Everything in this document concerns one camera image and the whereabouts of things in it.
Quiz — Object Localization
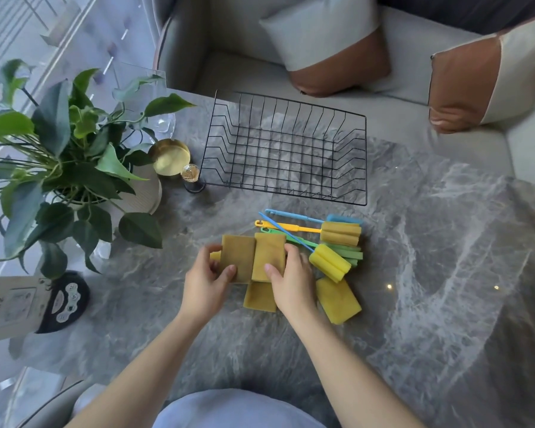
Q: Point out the yellow-handled olive sponge brush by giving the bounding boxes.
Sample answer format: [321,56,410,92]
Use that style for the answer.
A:
[254,220,363,247]

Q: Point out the light blue sponge brush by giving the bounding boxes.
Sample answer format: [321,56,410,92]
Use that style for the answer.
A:
[265,209,364,226]

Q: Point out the clear glass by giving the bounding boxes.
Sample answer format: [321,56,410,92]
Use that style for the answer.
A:
[153,110,177,134]

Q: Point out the black wire dish rack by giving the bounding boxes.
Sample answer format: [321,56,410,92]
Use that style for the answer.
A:
[199,90,368,207]

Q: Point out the white card sign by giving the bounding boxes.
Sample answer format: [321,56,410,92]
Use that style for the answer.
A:
[0,275,51,346]

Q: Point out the green sponge brush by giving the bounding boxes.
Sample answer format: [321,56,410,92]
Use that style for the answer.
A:
[260,226,364,268]

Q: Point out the grey sofa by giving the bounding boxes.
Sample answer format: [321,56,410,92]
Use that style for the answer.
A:
[153,0,535,190]

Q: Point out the grey chair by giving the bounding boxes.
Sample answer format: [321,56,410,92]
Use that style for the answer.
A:
[14,378,108,428]

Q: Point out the olive green sponge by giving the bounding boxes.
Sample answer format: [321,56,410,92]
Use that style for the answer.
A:
[251,232,287,283]
[219,235,256,284]
[243,281,278,313]

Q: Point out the white and brown cushion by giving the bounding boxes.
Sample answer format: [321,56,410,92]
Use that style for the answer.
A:
[428,13,535,134]
[259,0,392,98]

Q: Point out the person's right forearm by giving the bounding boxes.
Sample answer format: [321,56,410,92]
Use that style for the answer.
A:
[289,306,425,428]

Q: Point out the person's light blue clothing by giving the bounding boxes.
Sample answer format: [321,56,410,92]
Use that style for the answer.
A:
[153,389,327,428]

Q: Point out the clear acrylic sign stand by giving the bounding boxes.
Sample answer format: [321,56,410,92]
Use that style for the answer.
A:
[111,62,168,130]

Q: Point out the black round button device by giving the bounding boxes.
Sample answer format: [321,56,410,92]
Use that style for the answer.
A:
[36,271,91,335]

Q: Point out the person's left hand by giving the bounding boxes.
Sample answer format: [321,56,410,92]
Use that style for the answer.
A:
[178,243,237,326]

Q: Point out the round gold tin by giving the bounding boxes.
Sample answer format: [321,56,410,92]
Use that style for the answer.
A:
[149,138,191,177]

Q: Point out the blue-handled yellow sponge brush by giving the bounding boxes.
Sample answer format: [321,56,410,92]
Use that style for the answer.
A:
[259,212,352,284]

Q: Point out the green leafy plant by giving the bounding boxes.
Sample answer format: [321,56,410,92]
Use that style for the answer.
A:
[0,59,196,280]

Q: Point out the person's right hand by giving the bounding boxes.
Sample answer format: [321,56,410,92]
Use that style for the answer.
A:
[264,243,320,325]

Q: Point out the glass ball ornament black base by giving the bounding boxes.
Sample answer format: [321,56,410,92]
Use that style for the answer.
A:
[180,164,206,194]

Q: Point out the white ribbed plant pot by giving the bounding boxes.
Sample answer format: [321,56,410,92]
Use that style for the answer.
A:
[103,164,163,215]

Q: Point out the person's left forearm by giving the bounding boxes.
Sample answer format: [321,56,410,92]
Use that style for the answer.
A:
[64,307,207,428]

